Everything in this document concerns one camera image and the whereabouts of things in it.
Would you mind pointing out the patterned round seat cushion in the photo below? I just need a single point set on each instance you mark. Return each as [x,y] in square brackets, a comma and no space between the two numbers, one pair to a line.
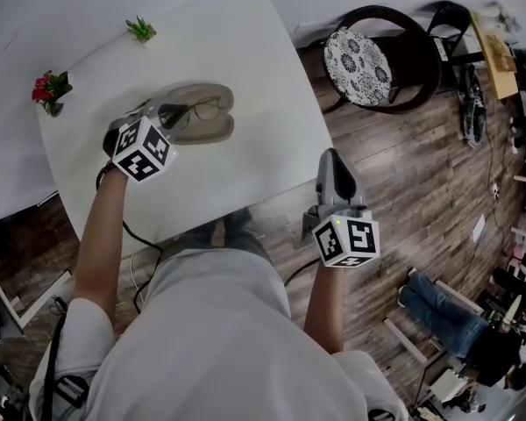
[355,66]

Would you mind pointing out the round black armchair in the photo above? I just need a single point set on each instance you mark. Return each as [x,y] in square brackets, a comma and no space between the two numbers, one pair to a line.
[416,73]

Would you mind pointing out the wooden tray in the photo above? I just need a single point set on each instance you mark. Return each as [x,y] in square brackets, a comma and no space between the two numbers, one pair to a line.
[499,53]

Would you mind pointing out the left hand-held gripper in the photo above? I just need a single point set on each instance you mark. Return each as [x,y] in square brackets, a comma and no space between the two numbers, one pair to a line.
[142,149]

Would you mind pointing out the person's white shirt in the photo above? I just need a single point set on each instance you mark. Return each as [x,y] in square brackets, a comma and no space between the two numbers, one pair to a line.
[219,344]

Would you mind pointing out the person's left forearm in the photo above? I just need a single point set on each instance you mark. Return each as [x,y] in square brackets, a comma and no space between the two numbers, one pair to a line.
[98,252]

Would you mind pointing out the beige glasses case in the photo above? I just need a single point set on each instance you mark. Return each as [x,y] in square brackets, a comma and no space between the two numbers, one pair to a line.
[215,130]

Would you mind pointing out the red flower pot plant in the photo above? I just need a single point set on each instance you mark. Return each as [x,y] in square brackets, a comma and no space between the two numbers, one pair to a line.
[48,88]

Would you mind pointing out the black and white floor device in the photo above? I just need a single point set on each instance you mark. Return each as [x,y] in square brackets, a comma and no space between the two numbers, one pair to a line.
[471,112]

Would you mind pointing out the white square table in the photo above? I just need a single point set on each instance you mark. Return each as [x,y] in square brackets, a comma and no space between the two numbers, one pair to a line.
[245,169]

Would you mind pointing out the person's right forearm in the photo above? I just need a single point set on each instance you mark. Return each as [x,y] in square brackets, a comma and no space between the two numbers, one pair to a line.
[324,309]

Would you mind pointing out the black folding chair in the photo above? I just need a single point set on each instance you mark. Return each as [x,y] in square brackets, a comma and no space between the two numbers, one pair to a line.
[449,24]

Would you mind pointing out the pale flower vase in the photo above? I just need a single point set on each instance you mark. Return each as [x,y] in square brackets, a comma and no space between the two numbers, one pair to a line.
[502,16]

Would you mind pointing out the black-framed eyeglasses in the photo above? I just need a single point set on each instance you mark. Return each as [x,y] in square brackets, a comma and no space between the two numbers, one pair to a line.
[206,110]

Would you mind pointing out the white paper sheet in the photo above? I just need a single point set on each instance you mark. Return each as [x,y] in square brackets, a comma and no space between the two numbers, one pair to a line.
[478,228]

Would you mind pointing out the white power strip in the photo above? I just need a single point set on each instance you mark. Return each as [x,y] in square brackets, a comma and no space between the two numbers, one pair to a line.
[495,191]

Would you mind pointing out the dark desk with white legs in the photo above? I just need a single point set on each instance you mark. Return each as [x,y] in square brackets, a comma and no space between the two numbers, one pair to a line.
[9,305]

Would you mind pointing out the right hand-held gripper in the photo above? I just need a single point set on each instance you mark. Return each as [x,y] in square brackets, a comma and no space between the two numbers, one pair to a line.
[355,239]

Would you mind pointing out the small green potted plant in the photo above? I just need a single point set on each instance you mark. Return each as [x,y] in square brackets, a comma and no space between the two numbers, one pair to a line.
[140,30]

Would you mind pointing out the person's grey trousers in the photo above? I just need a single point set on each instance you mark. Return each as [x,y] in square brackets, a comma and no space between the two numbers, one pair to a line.
[241,235]

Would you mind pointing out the light wooden side table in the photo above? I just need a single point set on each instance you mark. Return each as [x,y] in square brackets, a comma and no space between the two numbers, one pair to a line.
[502,81]

